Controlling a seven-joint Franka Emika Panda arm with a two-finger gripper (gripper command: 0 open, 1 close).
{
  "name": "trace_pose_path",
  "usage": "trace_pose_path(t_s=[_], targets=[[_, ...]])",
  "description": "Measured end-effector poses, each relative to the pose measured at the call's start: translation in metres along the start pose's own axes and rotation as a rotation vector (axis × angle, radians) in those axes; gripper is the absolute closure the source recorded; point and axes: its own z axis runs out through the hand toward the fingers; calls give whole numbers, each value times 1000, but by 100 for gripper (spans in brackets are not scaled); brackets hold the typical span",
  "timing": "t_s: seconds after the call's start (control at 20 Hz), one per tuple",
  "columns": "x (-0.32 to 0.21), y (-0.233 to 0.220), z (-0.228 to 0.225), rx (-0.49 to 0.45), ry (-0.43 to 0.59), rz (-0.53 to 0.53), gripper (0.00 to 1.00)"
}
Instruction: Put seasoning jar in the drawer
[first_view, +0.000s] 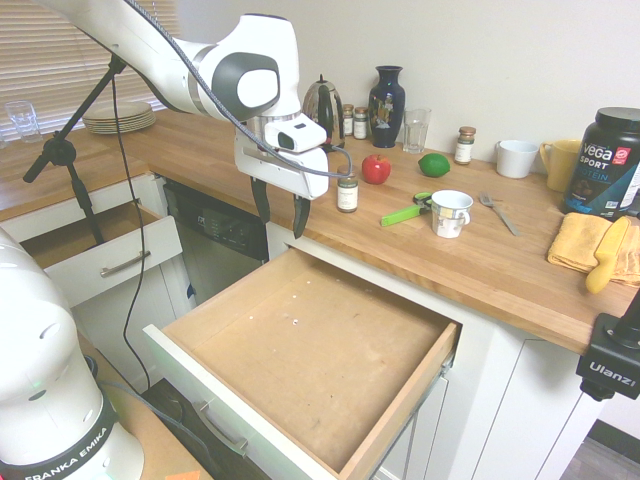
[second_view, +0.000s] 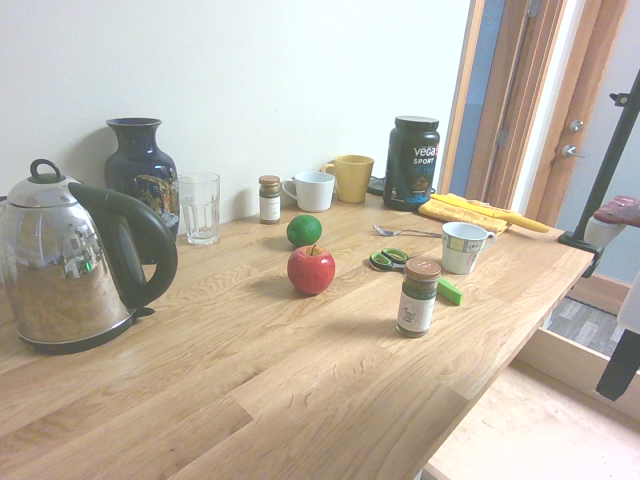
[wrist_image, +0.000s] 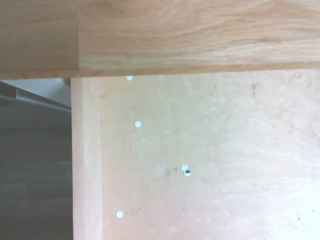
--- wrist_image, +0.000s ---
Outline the light wooden drawer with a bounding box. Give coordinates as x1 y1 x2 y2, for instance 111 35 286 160
70 67 320 240

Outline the grey cabinet handle rail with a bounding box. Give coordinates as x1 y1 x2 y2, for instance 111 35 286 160
0 80 72 111

